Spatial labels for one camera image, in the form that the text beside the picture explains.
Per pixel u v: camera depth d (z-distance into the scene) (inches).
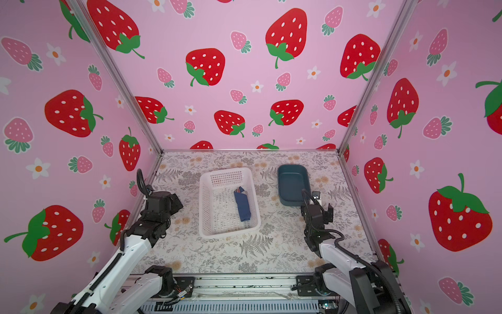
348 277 17.4
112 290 17.3
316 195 29.4
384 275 15.9
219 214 36.8
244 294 28.8
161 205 23.9
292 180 41.8
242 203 37.9
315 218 26.0
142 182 23.2
